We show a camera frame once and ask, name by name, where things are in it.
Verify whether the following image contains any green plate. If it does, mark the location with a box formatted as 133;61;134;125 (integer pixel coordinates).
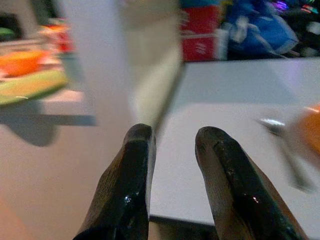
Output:
0;68;69;106

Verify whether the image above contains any silver metal utensil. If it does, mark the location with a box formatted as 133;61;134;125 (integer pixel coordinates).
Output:
256;117;316;193

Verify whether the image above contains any orange plate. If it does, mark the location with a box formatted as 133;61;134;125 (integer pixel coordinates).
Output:
289;104;320;161

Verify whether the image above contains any blue bag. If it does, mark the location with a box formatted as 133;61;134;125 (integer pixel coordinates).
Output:
222;0;300;56

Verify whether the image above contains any orange bowl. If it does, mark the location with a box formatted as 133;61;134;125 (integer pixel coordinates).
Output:
0;49;50;78

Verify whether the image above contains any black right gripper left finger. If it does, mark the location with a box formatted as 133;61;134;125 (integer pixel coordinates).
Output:
73;123;157;240

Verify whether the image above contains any red box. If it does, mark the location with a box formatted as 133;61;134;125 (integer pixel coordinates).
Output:
180;6;222;62

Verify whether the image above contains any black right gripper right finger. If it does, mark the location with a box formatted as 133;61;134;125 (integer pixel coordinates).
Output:
194;126;309;240

